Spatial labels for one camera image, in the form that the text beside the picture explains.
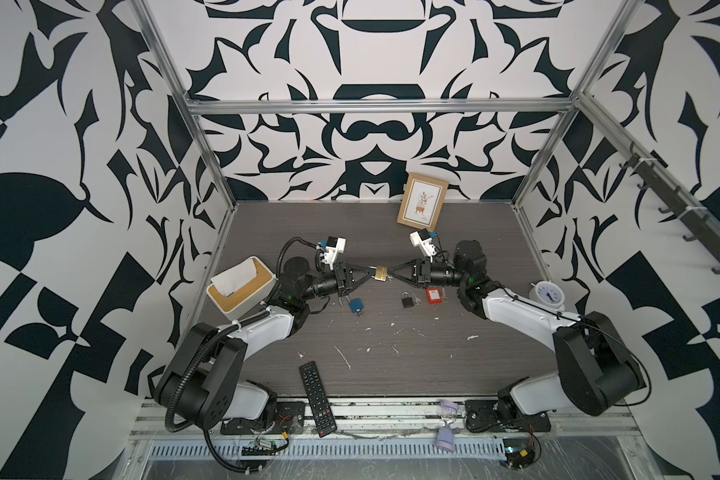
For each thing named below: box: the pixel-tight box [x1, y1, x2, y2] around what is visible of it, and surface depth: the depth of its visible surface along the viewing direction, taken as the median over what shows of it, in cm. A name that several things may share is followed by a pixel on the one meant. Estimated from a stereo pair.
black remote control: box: [299, 360, 337, 438], surface depth 77 cm
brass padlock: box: [374, 266, 388, 282], surface depth 76 cm
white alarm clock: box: [528, 280, 565, 311], surface depth 94 cm
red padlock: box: [426, 288, 443, 305], surface depth 96 cm
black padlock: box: [400, 291, 414, 308], surface depth 96 cm
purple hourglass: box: [436, 399, 459, 453], surface depth 73 cm
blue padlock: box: [349, 297, 365, 314], surface depth 96 cm
